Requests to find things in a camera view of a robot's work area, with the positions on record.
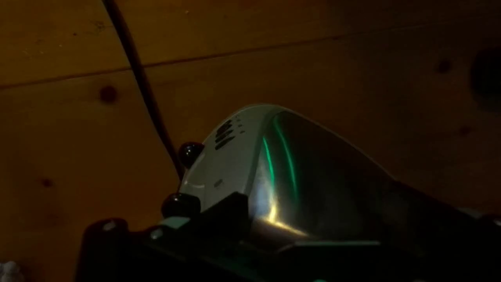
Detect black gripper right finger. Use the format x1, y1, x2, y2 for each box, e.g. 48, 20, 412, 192
370, 181, 501, 282

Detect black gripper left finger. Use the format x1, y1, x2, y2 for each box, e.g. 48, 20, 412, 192
76, 217, 156, 282

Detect silver two-slot toaster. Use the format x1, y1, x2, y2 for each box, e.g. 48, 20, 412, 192
163, 104, 400, 244

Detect black toaster power cord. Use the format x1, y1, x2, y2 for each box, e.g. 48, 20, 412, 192
102, 0, 185, 178

